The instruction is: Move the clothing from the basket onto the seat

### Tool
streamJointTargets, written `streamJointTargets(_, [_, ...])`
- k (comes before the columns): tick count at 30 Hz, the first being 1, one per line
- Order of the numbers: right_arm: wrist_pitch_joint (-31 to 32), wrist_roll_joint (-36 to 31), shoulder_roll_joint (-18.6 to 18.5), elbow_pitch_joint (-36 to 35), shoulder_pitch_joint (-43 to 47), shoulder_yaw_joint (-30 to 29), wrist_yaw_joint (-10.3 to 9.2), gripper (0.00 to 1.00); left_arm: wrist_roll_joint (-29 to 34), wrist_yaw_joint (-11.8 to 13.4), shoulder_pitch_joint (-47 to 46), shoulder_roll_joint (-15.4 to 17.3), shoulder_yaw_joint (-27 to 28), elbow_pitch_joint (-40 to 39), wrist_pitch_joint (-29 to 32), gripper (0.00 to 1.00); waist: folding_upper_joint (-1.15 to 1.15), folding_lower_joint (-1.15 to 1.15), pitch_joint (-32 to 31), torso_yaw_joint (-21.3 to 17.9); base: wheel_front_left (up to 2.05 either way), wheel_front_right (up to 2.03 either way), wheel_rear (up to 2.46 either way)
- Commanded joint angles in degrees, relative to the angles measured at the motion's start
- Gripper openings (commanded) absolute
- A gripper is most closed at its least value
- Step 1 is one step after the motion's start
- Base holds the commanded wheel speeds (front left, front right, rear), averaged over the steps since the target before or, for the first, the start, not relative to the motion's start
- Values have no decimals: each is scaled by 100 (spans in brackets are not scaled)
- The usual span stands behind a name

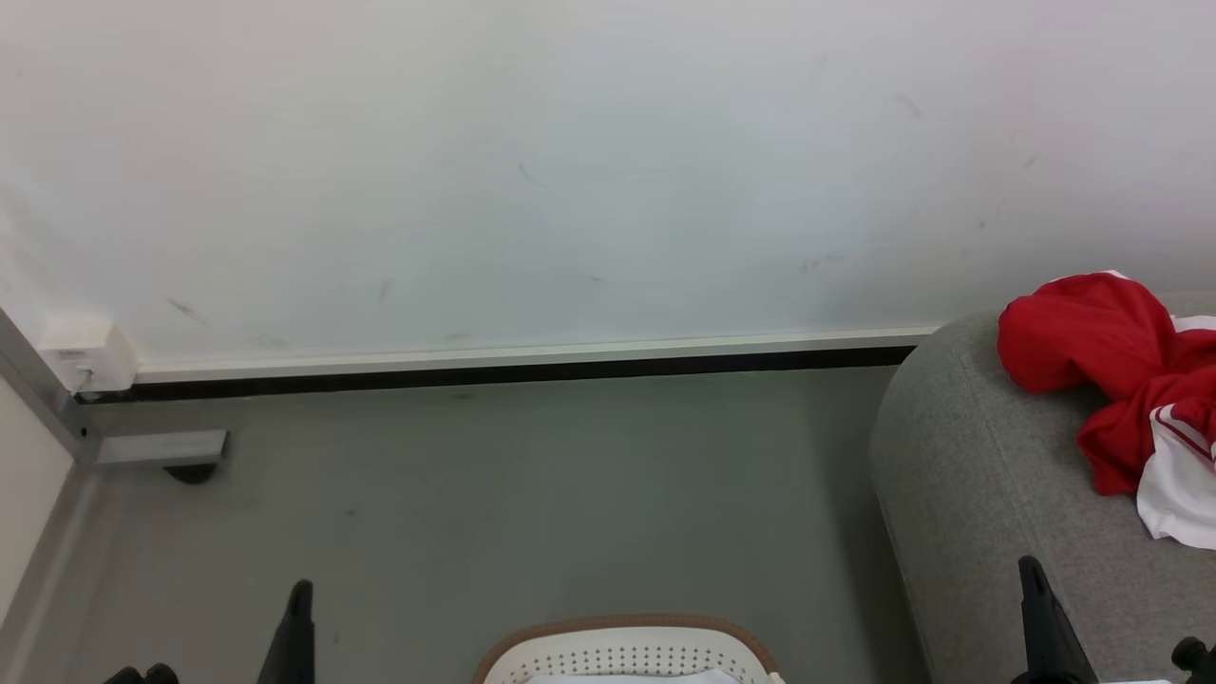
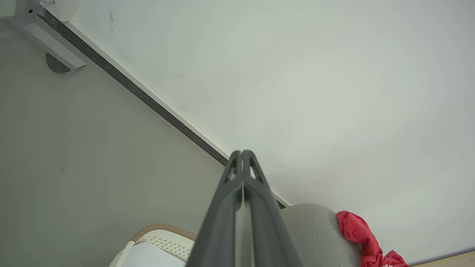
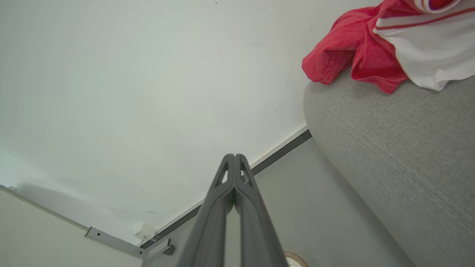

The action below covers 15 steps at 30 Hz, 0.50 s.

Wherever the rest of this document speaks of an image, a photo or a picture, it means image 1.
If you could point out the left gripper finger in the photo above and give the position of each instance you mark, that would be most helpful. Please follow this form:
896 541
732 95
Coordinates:
293 651
147 675

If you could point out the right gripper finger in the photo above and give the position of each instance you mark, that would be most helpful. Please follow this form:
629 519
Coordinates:
1203 660
1045 646

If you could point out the red and white garment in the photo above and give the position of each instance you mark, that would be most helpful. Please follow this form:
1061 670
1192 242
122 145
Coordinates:
1092 332

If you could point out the white perforated laundry basket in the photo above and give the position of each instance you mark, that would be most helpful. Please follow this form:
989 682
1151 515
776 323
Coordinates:
617 651

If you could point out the grey fabric sofa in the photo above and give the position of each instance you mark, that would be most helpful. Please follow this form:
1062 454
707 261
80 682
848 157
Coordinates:
978 475

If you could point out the grey metal frame foot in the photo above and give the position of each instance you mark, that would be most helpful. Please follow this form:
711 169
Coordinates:
152 446

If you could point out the white wall socket box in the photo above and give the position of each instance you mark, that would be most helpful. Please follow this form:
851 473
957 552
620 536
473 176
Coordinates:
85 351

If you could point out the white wall baseboard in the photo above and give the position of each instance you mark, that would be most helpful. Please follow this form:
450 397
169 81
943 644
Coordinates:
522 359

